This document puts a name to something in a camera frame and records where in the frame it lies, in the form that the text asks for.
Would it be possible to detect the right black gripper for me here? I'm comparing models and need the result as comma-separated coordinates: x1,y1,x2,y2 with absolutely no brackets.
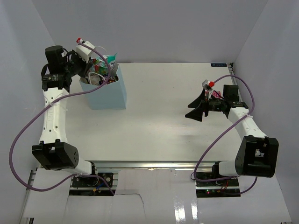
185,89,227,122

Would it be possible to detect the blue snack bag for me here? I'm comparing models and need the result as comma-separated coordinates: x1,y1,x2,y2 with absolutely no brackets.
80,76,92,84

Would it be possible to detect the small red candy packet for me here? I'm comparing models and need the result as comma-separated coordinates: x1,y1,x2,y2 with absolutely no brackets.
211,91,222,99

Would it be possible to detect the teal candy bag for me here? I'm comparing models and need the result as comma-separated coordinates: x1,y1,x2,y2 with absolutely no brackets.
89,54,117,76

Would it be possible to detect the purple candy packet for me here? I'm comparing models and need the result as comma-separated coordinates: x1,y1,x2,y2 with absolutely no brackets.
106,76,119,84

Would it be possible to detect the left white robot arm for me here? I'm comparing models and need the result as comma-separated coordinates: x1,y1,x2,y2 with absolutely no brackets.
32,45,99,186

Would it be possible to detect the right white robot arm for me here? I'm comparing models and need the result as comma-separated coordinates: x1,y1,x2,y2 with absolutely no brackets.
185,85,279,186

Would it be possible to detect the light blue paper bag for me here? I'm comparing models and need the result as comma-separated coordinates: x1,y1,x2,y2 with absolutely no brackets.
79,62,127,110

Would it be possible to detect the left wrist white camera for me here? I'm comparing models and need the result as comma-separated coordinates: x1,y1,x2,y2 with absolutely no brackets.
75,38,96,63

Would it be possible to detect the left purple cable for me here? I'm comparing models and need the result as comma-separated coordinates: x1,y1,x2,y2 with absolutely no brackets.
8,41,115,196

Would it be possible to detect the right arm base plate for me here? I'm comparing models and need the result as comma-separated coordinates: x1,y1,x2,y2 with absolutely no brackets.
190,173,241,198

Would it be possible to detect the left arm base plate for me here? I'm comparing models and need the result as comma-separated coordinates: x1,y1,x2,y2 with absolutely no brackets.
69,173,115,196

